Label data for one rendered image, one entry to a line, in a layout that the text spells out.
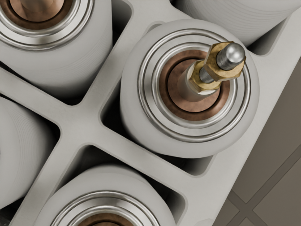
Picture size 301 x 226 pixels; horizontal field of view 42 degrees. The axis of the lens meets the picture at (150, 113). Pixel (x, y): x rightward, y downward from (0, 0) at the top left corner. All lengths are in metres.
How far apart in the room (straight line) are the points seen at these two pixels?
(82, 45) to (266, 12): 0.13
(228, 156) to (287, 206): 0.23
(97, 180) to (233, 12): 0.16
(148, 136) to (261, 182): 0.30
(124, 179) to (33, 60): 0.10
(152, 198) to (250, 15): 0.15
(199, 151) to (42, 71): 0.12
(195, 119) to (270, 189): 0.30
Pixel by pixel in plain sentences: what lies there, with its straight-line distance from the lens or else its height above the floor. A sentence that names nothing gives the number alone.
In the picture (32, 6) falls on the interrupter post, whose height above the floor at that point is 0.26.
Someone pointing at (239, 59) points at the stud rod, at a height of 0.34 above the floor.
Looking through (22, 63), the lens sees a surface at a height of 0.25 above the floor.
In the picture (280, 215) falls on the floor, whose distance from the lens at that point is 0.56.
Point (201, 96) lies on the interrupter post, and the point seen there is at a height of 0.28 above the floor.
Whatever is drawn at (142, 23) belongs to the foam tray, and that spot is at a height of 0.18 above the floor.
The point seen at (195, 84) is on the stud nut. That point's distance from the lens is 0.22.
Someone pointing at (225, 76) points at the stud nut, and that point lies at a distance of 0.19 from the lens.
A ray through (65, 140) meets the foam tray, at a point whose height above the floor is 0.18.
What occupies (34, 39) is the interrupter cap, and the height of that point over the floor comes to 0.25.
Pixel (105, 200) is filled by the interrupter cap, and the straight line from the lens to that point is 0.25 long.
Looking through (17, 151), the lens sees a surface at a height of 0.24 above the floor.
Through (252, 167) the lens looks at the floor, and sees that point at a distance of 0.54.
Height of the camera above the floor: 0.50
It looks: 83 degrees down
